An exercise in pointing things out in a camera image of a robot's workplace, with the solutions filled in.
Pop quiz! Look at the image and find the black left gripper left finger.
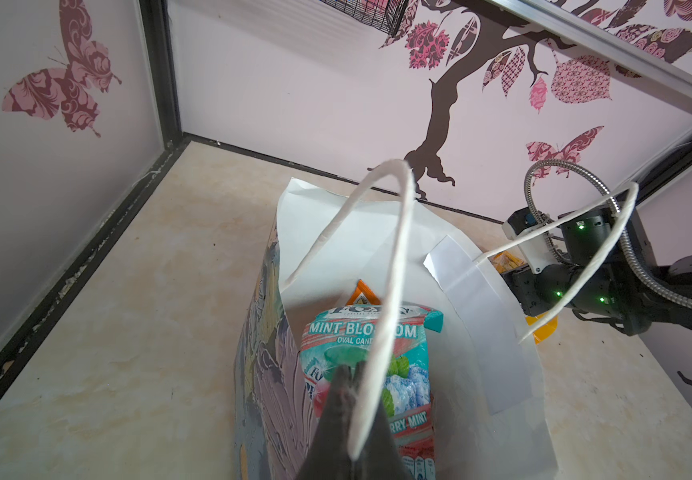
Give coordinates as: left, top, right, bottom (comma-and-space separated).
297, 365, 356, 480

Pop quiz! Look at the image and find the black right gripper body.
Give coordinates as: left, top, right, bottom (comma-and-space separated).
501, 264, 580, 315

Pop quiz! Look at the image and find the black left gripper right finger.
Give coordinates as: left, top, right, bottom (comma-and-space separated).
354, 362, 413, 480

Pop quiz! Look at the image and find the floral paper bag white inside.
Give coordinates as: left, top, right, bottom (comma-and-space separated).
235, 159, 559, 479

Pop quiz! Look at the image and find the teal Fox's candy bag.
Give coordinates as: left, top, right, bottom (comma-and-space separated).
299, 302, 445, 480

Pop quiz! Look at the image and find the orange corn chips bag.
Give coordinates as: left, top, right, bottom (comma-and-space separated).
346, 280, 382, 305

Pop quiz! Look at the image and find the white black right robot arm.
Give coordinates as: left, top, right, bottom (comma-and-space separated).
503, 206, 692, 336

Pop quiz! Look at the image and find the right metal flexible conduit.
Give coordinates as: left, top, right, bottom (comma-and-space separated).
517, 159, 692, 318

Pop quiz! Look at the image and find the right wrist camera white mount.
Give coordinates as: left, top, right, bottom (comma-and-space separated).
502, 207, 561, 274

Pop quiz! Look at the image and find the aluminium rail back wall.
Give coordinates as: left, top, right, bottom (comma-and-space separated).
494, 0, 692, 100

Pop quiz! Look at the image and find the black wire basket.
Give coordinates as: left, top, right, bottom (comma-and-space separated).
321, 0, 409, 36

